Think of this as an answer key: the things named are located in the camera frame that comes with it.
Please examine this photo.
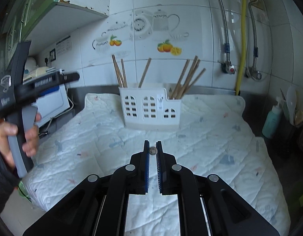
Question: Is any wooden chopstick pair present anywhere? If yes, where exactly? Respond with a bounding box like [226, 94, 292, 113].
[138, 58, 152, 88]

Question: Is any right braided metal hose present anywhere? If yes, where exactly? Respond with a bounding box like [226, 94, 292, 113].
[244, 0, 263, 81]

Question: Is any valve with red knob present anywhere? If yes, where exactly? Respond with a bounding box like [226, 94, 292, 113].
[221, 60, 235, 75]

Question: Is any white quilted mat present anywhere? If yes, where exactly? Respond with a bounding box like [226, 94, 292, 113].
[23, 93, 290, 235]

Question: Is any teal pump bottle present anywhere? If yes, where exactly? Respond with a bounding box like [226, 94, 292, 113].
[262, 96, 282, 138]

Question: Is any white appliance box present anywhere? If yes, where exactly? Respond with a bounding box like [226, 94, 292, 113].
[33, 84, 70, 128]

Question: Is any wooden chopstick long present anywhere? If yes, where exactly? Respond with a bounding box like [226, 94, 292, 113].
[176, 56, 198, 99]

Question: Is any left braided metal hose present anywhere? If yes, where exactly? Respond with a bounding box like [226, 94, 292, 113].
[207, 0, 232, 65]

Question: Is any wall power socket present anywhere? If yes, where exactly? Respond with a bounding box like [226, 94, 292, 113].
[44, 49, 56, 65]

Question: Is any white plastic utensil holder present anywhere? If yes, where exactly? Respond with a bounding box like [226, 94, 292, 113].
[119, 87, 182, 131]

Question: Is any wooden chopstick low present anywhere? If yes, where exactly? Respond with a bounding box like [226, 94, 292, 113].
[181, 68, 206, 98]

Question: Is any yellow gas hose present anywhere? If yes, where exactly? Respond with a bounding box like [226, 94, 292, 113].
[235, 0, 247, 96]

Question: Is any wooden chopstick crossing diagonal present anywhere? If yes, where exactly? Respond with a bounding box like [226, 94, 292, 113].
[170, 59, 190, 100]

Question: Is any dark utensil pot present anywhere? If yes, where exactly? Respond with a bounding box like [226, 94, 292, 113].
[280, 118, 303, 152]

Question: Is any person's left hand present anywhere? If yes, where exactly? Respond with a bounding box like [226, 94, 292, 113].
[0, 112, 42, 166]

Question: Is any green wall cabinet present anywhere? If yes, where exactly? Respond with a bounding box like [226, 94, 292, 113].
[0, 0, 111, 54]

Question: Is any chrome angle valve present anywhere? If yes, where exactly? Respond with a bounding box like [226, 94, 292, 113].
[245, 67, 262, 82]

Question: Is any braided metal hose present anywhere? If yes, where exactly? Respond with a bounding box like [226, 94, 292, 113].
[207, 0, 232, 65]
[244, 0, 263, 81]

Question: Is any dark jacket forearm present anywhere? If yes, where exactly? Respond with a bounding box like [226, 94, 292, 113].
[0, 153, 20, 214]

